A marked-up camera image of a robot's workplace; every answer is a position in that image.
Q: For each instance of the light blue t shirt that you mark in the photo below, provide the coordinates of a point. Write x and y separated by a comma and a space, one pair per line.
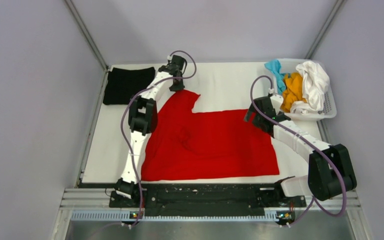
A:
274, 66

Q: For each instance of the red t shirt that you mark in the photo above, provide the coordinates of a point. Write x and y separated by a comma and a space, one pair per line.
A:
205, 145

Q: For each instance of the white slotted cable duct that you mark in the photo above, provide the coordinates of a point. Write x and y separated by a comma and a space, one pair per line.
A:
131, 216

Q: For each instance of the folded black t shirt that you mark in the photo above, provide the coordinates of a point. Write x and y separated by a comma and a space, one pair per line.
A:
122, 84

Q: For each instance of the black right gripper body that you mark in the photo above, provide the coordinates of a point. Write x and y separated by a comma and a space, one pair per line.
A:
257, 120

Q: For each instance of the left corner frame post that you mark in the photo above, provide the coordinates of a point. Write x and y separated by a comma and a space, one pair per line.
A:
85, 33

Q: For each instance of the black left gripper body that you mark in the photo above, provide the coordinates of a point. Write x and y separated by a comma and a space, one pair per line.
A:
180, 74

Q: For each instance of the white t shirt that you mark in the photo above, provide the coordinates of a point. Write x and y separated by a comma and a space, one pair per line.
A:
315, 84

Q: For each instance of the corner frame post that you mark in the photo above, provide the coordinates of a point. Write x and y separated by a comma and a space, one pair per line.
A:
85, 33
329, 21

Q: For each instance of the right corner frame post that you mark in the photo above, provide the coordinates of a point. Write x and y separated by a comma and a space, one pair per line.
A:
329, 21

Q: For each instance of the white laundry basket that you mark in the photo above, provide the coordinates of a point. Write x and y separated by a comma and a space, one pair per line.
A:
288, 65

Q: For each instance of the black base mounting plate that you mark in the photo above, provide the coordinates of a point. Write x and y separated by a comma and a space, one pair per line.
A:
249, 199

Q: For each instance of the orange t shirt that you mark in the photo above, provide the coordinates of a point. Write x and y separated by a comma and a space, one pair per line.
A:
293, 92

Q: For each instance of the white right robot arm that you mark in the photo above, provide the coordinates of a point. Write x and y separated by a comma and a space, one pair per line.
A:
330, 169

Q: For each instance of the aluminium frame rail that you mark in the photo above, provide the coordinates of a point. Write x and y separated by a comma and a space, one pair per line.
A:
99, 198

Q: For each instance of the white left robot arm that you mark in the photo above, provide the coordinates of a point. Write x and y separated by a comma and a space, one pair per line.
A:
138, 121

